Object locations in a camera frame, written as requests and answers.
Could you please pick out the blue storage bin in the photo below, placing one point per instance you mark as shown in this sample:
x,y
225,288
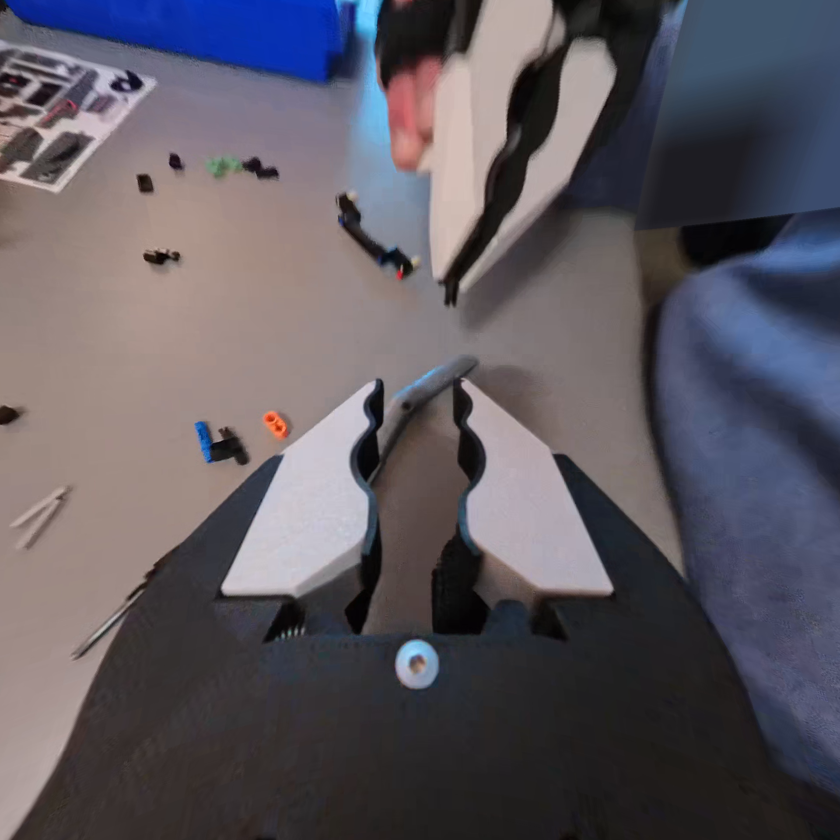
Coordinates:
x,y
197,29

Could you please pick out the person's right hand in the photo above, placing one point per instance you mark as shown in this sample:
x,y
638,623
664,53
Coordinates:
x,y
410,118

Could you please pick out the small black lego pin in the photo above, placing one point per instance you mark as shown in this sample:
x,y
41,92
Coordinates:
x,y
450,292

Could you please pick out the blue lego pin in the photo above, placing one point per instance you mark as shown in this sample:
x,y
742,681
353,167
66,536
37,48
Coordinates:
x,y
203,441

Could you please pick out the black lego axle with lever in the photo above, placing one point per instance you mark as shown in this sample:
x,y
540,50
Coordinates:
x,y
111,617

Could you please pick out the small black lego bush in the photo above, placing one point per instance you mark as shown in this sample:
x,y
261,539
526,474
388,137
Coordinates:
x,y
8,415

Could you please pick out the black lego clip piece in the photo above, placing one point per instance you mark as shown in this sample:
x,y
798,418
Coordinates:
x,y
253,164

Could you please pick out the black lego axle connector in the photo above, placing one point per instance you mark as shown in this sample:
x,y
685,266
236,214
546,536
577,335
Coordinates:
x,y
229,447

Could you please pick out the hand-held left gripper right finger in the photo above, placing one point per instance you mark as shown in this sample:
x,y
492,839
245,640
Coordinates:
x,y
531,525

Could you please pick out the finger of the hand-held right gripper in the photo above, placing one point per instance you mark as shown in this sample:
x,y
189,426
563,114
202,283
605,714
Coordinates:
x,y
472,131
571,111

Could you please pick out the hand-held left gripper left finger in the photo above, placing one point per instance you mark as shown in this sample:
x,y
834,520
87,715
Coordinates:
x,y
308,518

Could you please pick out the green lego plate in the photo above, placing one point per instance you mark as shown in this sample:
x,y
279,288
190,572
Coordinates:
x,y
222,165

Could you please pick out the black lego pin connector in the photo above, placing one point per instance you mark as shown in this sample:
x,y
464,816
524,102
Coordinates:
x,y
159,256

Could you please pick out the sticker sheet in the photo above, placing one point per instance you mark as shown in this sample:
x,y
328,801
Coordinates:
x,y
65,111

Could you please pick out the orange lego connector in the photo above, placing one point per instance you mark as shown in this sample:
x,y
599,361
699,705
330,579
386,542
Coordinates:
x,y
275,424

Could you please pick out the grey curved lego panel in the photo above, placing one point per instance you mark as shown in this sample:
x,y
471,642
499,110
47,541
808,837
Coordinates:
x,y
426,388

